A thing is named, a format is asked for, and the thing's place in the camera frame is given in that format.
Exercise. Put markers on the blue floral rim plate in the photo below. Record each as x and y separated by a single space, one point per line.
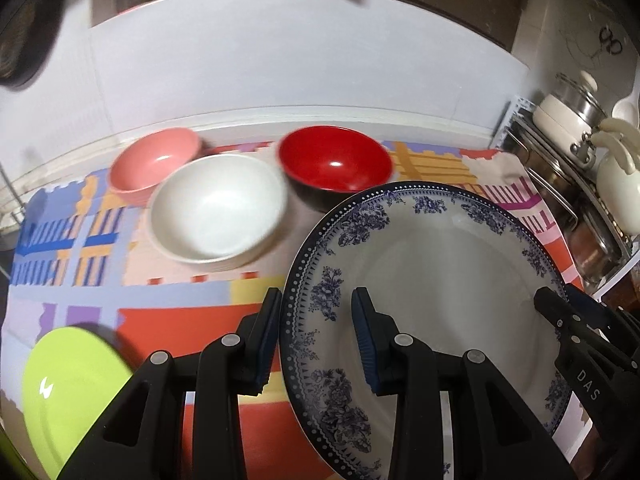
450 270

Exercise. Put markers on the cream kettle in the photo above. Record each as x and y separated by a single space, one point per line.
620 185

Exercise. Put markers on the white bowl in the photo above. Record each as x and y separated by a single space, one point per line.
215 210

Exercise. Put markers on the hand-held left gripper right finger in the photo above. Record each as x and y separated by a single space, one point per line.
362 340

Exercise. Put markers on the red and black bowl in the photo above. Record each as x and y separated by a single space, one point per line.
330 160

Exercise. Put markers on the white rice spoon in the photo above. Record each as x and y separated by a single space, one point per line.
627 110

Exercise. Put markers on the white casserole pot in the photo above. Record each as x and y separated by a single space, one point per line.
550 120

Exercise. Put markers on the white pot rack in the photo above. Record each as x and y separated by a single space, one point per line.
512 110

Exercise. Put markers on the black scissors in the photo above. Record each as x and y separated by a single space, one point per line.
607 40

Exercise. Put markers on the steel pot with lid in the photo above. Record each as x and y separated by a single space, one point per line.
575 100

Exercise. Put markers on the colourful patterned mat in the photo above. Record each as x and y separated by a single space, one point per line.
165 320

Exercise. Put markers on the pink bowl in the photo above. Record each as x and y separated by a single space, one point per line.
150 167

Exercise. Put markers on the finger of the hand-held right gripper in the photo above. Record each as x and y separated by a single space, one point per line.
582 375
587 305

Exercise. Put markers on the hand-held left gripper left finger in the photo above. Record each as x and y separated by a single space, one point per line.
267 340

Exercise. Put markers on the green plate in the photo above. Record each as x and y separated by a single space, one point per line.
65 390

